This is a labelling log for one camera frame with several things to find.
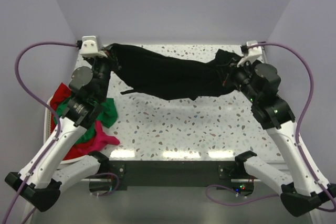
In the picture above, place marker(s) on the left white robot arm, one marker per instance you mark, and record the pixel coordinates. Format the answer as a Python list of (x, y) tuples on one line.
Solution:
[(40, 182)]

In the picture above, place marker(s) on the pink t shirt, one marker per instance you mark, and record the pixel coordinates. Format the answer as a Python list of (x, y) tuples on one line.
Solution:
[(101, 139)]

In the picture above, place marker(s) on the green t shirt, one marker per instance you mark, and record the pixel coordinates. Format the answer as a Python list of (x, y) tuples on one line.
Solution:
[(107, 117)]

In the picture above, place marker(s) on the red t shirt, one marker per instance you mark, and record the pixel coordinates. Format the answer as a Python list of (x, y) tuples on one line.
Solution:
[(61, 94)]

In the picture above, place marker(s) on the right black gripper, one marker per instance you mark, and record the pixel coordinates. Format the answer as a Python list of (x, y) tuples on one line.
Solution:
[(247, 65)]

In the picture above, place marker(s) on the black t shirt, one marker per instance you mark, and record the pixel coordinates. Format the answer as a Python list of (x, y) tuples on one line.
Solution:
[(170, 78)]

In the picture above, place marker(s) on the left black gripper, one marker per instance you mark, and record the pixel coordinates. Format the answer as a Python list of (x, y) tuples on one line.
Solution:
[(106, 60)]

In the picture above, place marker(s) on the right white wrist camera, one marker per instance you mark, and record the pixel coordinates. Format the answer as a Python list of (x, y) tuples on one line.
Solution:
[(251, 52)]

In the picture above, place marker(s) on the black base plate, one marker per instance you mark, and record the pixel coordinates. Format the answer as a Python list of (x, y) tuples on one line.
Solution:
[(172, 174)]

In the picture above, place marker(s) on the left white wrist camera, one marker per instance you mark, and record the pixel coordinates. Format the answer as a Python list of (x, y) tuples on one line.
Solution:
[(91, 48)]

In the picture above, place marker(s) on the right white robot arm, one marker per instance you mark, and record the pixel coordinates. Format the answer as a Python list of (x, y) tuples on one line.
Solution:
[(305, 188)]

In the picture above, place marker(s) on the white laundry basket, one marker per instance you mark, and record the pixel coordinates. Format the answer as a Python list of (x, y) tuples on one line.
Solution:
[(47, 132)]

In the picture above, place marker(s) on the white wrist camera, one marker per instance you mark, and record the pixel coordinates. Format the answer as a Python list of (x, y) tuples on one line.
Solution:
[(251, 52), (91, 48)]

